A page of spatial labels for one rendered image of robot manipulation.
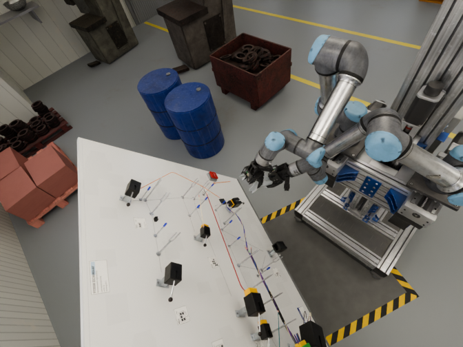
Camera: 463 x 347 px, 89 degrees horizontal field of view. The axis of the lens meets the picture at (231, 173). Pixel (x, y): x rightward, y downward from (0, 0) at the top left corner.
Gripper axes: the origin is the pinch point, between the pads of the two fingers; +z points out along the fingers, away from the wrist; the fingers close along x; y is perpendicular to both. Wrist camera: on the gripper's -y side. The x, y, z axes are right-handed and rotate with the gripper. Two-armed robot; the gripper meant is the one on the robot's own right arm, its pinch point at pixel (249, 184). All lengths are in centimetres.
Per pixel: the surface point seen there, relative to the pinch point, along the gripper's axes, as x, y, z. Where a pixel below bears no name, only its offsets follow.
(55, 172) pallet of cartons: -179, 79, 174
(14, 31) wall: -552, 69, 199
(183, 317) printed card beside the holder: 35, 57, -1
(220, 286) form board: 33, 37, 8
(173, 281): 25, 57, -9
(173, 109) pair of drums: -139, -36, 67
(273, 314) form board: 54, 19, 17
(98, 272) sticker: 12, 74, -9
